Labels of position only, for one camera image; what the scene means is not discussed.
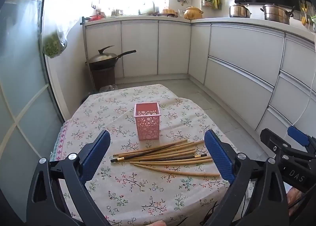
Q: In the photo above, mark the pink perforated utensil holder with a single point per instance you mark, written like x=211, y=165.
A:
x=148, y=124

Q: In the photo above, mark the brown wicker bin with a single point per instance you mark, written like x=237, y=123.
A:
x=103, y=77

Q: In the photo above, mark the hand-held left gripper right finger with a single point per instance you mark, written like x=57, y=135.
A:
x=217, y=151

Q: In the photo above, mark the floral tablecloth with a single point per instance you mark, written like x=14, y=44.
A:
x=128, y=191

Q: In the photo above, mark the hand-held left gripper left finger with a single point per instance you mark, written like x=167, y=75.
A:
x=98, y=147

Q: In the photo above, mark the pile of wooden chopsticks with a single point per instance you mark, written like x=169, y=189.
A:
x=172, y=164

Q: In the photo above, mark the dark chopstick with gold band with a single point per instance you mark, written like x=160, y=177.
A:
x=148, y=153
x=177, y=158

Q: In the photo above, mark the plastic bag of green vegetables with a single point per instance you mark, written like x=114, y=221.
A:
x=53, y=46

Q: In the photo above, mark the wall rack with packets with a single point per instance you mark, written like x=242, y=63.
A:
x=212, y=2

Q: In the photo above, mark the large steel pot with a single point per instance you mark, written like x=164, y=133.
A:
x=276, y=14

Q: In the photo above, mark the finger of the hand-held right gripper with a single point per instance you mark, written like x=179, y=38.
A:
x=274, y=139
x=298, y=135

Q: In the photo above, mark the white kitchen counter cabinets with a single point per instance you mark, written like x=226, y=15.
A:
x=234, y=50

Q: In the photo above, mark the black wok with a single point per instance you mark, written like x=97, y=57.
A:
x=108, y=62

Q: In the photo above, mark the frosted glass sliding door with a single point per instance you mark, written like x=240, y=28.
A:
x=19, y=72

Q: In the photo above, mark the small steel pot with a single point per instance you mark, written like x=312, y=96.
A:
x=239, y=11

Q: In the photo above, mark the white pot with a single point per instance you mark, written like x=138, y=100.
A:
x=147, y=8

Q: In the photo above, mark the clear plastic bag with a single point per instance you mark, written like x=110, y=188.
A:
x=108, y=88

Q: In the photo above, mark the brown clay pot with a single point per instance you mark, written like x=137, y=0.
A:
x=193, y=13

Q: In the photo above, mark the red basin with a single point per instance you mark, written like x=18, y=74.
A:
x=95, y=18

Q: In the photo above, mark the person's right hand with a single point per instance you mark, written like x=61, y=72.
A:
x=295, y=197

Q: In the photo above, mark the wok lid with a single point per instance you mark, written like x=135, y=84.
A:
x=101, y=56

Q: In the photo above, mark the brown woven basket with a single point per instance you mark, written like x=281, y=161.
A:
x=169, y=11

